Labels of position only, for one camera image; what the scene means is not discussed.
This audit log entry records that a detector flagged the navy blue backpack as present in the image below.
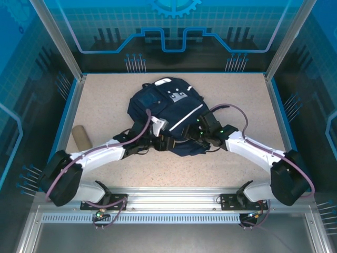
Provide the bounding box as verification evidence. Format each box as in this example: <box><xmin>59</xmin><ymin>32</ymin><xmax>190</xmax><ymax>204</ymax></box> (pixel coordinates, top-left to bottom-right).
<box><xmin>112</xmin><ymin>76</ymin><xmax>211</xmax><ymax>158</ymax></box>

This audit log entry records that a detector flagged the brown cardboard roll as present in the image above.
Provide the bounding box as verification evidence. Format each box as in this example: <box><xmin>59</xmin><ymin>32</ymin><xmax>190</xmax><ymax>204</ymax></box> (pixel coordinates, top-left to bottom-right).
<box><xmin>72</xmin><ymin>125</ymin><xmax>92</xmax><ymax>150</ymax></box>

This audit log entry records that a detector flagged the grey metal panel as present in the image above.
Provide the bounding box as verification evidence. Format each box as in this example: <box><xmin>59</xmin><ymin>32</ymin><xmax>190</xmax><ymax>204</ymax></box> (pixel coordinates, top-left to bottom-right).
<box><xmin>31</xmin><ymin>223</ymin><xmax>316</xmax><ymax>253</ymax></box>

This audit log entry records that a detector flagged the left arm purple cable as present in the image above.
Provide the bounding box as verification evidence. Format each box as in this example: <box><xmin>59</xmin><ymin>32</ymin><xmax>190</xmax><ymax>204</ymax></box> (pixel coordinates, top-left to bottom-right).
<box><xmin>45</xmin><ymin>109</ymin><xmax>153</xmax><ymax>230</ymax></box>

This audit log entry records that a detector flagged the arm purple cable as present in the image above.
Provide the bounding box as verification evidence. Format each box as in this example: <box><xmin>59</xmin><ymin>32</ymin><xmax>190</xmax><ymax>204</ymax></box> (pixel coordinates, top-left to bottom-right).
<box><xmin>207</xmin><ymin>104</ymin><xmax>316</xmax><ymax>230</ymax></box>
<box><xmin>45</xmin><ymin>109</ymin><xmax>153</xmax><ymax>230</ymax></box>

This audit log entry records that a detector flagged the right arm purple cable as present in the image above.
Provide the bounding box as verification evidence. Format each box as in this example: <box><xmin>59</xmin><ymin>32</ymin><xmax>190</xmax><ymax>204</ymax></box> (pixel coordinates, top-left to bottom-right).
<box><xmin>207</xmin><ymin>104</ymin><xmax>316</xmax><ymax>230</ymax></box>

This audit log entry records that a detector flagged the aluminium front rail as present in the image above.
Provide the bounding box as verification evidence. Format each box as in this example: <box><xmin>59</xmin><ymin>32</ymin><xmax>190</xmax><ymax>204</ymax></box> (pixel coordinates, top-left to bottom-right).
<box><xmin>34</xmin><ymin>186</ymin><xmax>316</xmax><ymax>215</ymax></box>

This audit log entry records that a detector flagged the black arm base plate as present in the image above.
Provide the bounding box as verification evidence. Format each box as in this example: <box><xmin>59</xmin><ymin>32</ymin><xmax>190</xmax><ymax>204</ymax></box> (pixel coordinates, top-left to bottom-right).
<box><xmin>80</xmin><ymin>193</ymin><xmax>130</xmax><ymax>211</ymax></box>
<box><xmin>220</xmin><ymin>193</ymin><xmax>269</xmax><ymax>211</ymax></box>

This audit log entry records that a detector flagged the aluminium side rail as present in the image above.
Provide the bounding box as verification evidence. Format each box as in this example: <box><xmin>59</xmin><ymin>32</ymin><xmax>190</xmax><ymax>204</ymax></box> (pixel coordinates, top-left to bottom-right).
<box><xmin>264</xmin><ymin>73</ymin><xmax>311</xmax><ymax>192</ymax></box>
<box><xmin>43</xmin><ymin>75</ymin><xmax>87</xmax><ymax>192</ymax></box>

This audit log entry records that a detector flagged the slotted grey cable duct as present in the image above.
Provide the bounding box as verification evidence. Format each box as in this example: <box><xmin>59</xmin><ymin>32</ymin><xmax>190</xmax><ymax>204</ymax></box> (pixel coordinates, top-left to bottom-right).
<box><xmin>41</xmin><ymin>213</ymin><xmax>255</xmax><ymax>225</ymax></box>

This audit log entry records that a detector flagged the cable connector with green light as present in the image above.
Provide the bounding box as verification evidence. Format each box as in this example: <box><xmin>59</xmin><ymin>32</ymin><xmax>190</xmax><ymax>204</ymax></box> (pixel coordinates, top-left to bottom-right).
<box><xmin>93</xmin><ymin>208</ymin><xmax>111</xmax><ymax>222</ymax></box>
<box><xmin>244</xmin><ymin>210</ymin><xmax>264</xmax><ymax>221</ymax></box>

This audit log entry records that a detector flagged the aluminium frame post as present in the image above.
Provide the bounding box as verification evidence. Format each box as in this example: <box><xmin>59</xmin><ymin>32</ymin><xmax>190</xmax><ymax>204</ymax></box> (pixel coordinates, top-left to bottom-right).
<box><xmin>28</xmin><ymin>0</ymin><xmax>87</xmax><ymax>81</ymax></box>
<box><xmin>264</xmin><ymin>0</ymin><xmax>315</xmax><ymax>82</ymax></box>

